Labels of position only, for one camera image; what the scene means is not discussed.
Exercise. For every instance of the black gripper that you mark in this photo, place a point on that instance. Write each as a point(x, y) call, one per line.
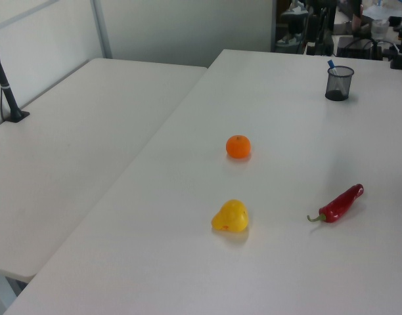
point(324, 19)

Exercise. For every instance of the white blue-capped marker pen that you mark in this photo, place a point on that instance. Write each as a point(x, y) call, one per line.
point(332, 67)

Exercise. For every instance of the black mesh pen cup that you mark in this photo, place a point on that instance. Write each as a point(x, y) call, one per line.
point(339, 86)

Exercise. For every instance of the grey white sneaker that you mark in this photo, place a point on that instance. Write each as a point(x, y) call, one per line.
point(289, 40)

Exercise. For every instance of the black box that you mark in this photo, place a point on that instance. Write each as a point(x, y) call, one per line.
point(357, 47)

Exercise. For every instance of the clear plastic cup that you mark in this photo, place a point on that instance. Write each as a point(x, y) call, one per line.
point(380, 28)

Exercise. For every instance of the black clamp stand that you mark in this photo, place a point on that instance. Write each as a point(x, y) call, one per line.
point(401, 49)

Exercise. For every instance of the orange mandarin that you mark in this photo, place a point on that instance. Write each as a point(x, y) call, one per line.
point(237, 147)

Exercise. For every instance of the red chili pepper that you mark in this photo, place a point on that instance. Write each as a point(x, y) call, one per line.
point(340, 204)

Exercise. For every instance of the white side table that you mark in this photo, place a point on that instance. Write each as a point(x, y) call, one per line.
point(73, 157)

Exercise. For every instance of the grey partition frame post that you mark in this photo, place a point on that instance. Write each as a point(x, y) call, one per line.
point(102, 29)

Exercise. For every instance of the black camera pole with base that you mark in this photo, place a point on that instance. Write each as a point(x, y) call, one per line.
point(5, 88)

